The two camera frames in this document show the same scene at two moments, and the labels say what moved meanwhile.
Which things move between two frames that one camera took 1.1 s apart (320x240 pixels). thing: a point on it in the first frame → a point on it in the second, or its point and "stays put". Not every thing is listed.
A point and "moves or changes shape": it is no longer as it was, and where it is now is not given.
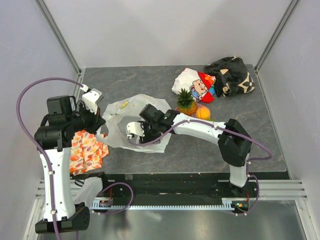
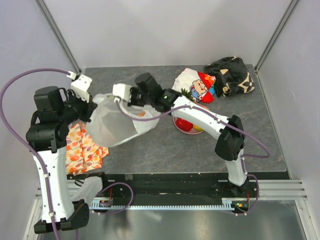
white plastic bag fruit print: [118, 112] moves or changes shape
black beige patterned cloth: [231, 76] stays put
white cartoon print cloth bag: [202, 85] stays put
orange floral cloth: [86, 152] stays put
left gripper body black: [84, 119] → [76, 108]
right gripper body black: [151, 132] → [138, 100]
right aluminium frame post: [292, 6] stays put
